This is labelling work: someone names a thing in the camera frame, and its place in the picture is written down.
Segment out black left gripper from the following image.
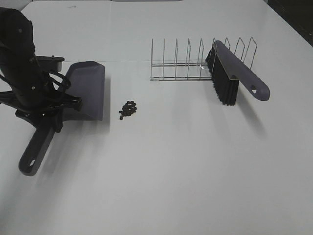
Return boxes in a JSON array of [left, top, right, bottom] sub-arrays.
[[15, 94, 82, 133]]

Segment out purple plastic dustpan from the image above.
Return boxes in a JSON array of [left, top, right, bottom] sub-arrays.
[[19, 61, 106, 177]]

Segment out pile of coffee beans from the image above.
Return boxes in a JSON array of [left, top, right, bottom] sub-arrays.
[[119, 100, 137, 120]]

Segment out purple hand brush black bristles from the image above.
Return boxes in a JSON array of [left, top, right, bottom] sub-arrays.
[[205, 40, 270, 106]]

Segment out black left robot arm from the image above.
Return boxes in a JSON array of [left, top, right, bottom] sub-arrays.
[[0, 7, 82, 133]]

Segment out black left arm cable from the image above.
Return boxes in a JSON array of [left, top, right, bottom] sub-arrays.
[[0, 70, 72, 102]]

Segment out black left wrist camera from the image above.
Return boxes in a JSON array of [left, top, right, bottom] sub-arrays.
[[36, 55, 65, 72]]

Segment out metal wire dish rack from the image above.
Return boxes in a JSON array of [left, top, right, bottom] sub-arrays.
[[150, 37, 258, 81]]

